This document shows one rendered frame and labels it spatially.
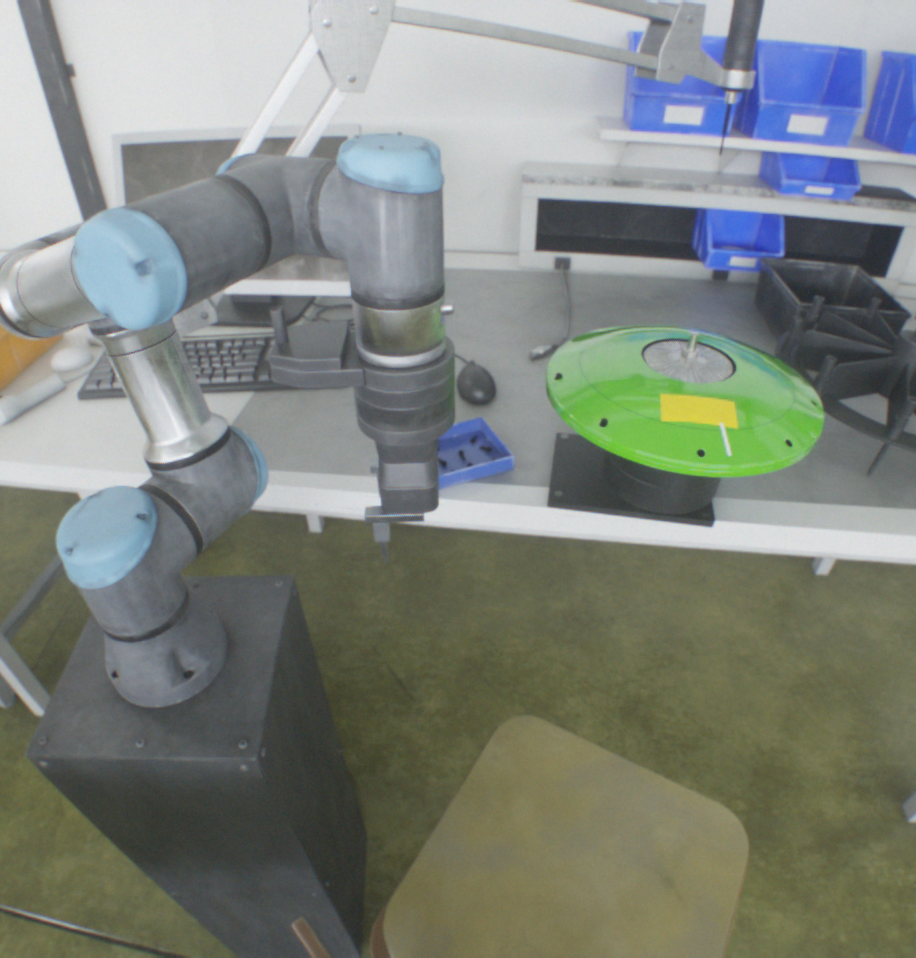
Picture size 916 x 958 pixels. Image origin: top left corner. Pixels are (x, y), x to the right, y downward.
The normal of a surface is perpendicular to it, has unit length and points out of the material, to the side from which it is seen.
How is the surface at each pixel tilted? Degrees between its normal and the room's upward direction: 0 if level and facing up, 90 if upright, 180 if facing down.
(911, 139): 100
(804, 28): 90
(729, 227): 90
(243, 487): 77
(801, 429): 25
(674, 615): 0
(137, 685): 71
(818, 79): 90
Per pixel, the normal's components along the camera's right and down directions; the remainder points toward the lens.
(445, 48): -0.13, 0.62
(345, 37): 0.30, 0.60
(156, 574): 0.90, 0.26
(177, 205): 0.43, -0.56
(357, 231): -0.43, 0.57
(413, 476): 0.04, 0.33
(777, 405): 0.20, -0.61
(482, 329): 0.00, -0.78
